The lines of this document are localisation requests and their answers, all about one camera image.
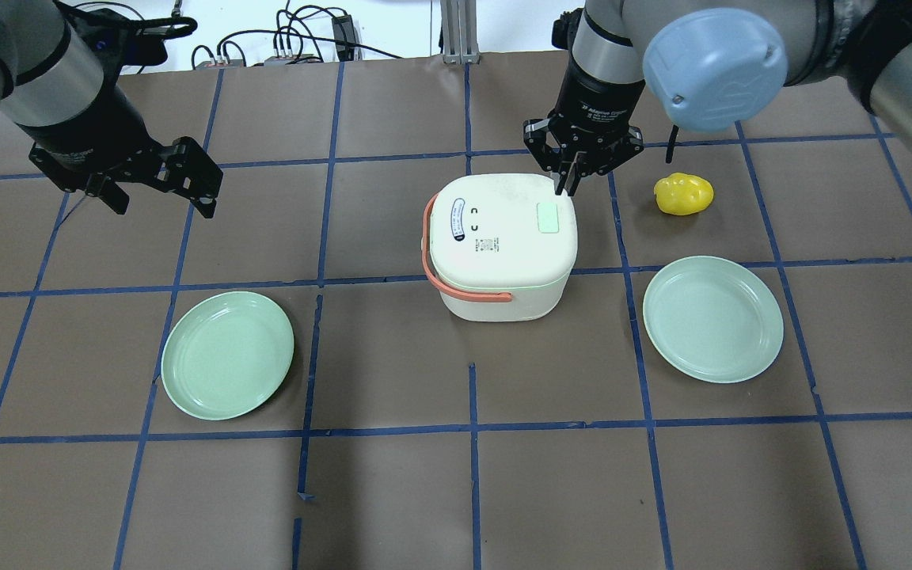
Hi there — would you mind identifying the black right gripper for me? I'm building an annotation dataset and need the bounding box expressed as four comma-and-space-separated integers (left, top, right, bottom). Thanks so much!
522, 67, 645, 197

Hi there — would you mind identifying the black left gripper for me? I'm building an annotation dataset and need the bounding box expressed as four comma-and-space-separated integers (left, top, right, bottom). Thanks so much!
28, 136, 223, 219

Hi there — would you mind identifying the white rice cooker orange handle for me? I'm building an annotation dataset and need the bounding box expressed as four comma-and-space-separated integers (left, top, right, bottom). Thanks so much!
423, 173, 580, 323

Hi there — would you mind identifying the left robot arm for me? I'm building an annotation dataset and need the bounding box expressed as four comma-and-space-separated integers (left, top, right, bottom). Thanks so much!
0, 1, 223, 218

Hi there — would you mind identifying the green plate near right arm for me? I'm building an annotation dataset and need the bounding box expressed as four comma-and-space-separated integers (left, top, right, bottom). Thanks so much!
643, 256, 785, 385

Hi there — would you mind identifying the green plate near left arm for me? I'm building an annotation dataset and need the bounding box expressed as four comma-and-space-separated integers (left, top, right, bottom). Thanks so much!
160, 291, 295, 421

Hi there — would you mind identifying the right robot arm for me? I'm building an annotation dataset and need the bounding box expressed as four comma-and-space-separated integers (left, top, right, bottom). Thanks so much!
522, 1, 912, 195

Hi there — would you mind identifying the yellow toy potato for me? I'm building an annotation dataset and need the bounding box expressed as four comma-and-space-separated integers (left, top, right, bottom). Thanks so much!
654, 173, 716, 216

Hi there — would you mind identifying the black power adapter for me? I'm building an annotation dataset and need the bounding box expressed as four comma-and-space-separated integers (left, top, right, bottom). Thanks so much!
332, 14, 358, 61

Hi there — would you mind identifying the brown paper table cover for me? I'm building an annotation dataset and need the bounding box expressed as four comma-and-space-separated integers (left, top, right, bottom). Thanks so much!
0, 53, 912, 569

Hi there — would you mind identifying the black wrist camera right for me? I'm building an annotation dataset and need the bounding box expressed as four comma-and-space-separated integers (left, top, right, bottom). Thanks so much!
551, 7, 583, 51

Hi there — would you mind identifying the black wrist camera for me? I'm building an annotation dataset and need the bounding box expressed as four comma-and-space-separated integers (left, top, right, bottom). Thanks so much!
55, 2, 199, 74
551, 7, 583, 51

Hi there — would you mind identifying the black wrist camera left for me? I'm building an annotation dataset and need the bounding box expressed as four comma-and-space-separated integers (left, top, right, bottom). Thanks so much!
55, 2, 199, 74

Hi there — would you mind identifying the aluminium frame post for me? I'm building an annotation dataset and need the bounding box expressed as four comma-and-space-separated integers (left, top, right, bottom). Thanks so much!
440, 0, 481, 65

